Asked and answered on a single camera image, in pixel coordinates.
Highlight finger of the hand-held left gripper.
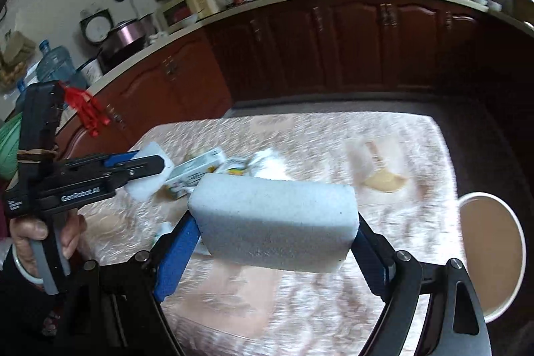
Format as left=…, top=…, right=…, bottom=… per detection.
left=109, top=155, right=166, bottom=189
left=103, top=150, right=146, bottom=169

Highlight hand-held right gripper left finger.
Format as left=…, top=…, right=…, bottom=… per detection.
left=81, top=214, right=203, bottom=356

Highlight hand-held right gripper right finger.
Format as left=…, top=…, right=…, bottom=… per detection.
left=352, top=214, right=493, bottom=356

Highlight small white foam piece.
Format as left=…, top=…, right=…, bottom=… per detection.
left=125, top=142, right=175, bottom=202

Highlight white green carton box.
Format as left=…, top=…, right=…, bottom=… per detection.
left=165, top=147, right=226, bottom=200

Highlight large white foam block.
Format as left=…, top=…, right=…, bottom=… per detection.
left=188, top=173, right=360, bottom=272

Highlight round beige stool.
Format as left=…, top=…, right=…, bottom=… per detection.
left=458, top=192, right=527, bottom=321

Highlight person's left forearm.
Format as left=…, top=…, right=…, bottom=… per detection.
left=0, top=243, right=90, bottom=356

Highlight person's left hand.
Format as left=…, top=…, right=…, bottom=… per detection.
left=9, top=213, right=87, bottom=278

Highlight green plastic basket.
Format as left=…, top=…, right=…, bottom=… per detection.
left=0, top=116, right=23, bottom=179

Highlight red knot ornament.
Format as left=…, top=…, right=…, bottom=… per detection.
left=62, top=83, right=112, bottom=137

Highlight blue water jug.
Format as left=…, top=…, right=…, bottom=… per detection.
left=35, top=39, right=86, bottom=90

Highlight white flower print jar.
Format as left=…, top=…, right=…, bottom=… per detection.
left=77, top=58, right=103, bottom=85

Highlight white dial kitchen scale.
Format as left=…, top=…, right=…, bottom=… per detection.
left=79, top=9, right=114, bottom=46

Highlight crumpled white orange packet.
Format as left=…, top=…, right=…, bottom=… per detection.
left=249, top=148, right=293, bottom=182

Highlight steel kettle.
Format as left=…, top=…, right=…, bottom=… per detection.
left=138, top=12, right=161, bottom=37

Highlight silver bangle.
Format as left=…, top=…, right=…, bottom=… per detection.
left=12, top=245, right=44, bottom=285

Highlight cream microwave oven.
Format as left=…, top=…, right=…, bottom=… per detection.
left=161, top=0, right=222, bottom=27

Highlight brown wooden base cabinets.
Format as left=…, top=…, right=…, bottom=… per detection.
left=54, top=0, right=534, bottom=165

